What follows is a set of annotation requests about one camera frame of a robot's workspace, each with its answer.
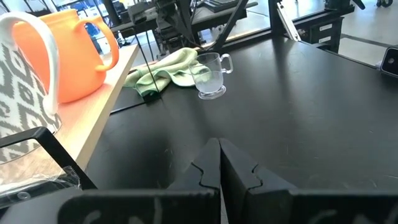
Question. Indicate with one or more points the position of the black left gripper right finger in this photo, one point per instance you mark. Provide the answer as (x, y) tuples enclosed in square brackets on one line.
[(236, 174)]

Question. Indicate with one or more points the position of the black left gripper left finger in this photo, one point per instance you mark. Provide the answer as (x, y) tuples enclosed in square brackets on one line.
[(208, 174)]

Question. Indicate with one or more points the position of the clear glass cup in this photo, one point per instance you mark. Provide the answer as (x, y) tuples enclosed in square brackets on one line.
[(208, 81)]

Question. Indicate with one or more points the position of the orange mug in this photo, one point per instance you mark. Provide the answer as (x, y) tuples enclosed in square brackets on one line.
[(77, 62)]

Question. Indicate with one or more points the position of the white grey patterned mug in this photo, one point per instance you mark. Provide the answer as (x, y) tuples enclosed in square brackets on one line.
[(21, 93)]

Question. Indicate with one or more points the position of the wooden shelf with black legs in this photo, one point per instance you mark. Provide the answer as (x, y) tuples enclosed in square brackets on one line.
[(93, 105)]

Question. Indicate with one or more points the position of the light green cloth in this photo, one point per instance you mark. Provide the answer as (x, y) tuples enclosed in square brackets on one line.
[(168, 65)]

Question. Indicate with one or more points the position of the black cabinet with white labels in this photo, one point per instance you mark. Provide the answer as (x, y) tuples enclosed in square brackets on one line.
[(320, 34)]

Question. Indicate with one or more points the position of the black aluminium table frame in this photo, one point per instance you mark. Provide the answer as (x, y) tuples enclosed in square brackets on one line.
[(276, 18)]

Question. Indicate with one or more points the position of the white table-level camera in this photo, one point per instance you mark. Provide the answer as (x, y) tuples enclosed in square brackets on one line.
[(390, 62)]

